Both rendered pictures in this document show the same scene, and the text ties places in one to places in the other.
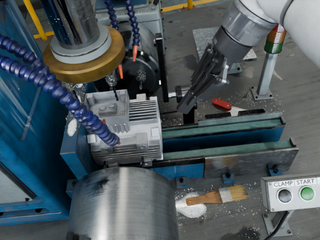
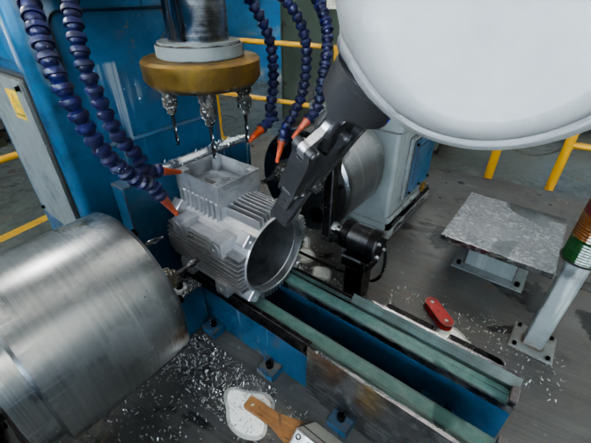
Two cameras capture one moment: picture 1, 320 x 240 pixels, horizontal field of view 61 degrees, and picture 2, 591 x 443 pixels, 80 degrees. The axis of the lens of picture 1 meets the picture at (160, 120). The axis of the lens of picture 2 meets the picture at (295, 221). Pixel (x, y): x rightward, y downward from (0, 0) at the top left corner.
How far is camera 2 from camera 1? 0.42 m
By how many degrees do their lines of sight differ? 30
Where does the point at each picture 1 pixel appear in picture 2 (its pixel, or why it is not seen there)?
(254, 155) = (393, 406)
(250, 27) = not seen: hidden behind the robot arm
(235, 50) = (340, 87)
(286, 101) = (579, 390)
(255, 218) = not seen: outside the picture
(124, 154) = (199, 250)
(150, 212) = (69, 296)
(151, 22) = (390, 134)
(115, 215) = (27, 260)
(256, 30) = not seen: hidden behind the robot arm
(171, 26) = (456, 187)
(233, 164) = (353, 396)
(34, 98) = (162, 127)
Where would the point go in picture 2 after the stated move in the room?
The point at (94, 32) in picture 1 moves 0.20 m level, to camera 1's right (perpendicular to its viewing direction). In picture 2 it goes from (202, 27) to (329, 38)
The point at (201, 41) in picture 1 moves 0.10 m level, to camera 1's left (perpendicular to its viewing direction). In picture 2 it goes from (471, 209) to (434, 199)
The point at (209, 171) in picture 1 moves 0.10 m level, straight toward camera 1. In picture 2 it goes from (314, 382) to (266, 418)
